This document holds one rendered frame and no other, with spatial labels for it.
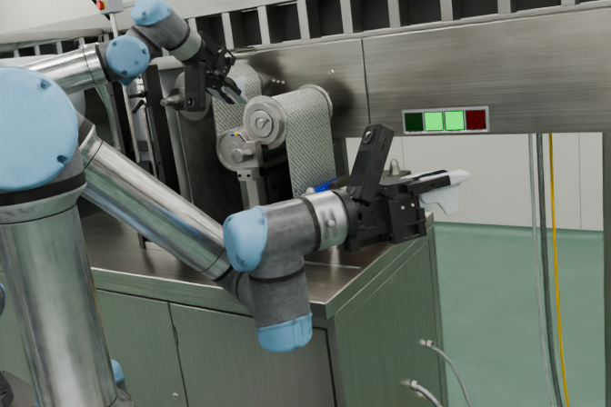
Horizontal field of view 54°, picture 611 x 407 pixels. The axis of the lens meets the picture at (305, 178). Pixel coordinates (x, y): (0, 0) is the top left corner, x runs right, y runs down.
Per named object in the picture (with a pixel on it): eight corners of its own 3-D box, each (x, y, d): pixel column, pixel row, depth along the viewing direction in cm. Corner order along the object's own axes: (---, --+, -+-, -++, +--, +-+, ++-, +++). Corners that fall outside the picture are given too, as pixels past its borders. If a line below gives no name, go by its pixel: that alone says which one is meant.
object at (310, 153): (294, 203, 164) (285, 138, 160) (335, 182, 183) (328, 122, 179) (295, 203, 164) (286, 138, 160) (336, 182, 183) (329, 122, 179)
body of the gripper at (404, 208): (402, 228, 89) (331, 248, 85) (393, 173, 88) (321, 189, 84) (432, 234, 82) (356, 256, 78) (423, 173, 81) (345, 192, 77)
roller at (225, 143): (219, 171, 174) (213, 130, 171) (269, 152, 194) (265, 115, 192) (252, 171, 167) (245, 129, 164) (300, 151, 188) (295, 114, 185)
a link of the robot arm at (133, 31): (95, 64, 119) (131, 23, 119) (99, 64, 129) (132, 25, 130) (126, 90, 121) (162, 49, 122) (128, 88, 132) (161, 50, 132)
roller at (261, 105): (247, 144, 165) (241, 104, 162) (297, 127, 186) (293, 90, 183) (281, 143, 159) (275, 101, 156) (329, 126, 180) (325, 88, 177)
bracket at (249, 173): (247, 253, 166) (231, 145, 159) (261, 244, 172) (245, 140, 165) (262, 253, 164) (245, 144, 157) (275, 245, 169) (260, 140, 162)
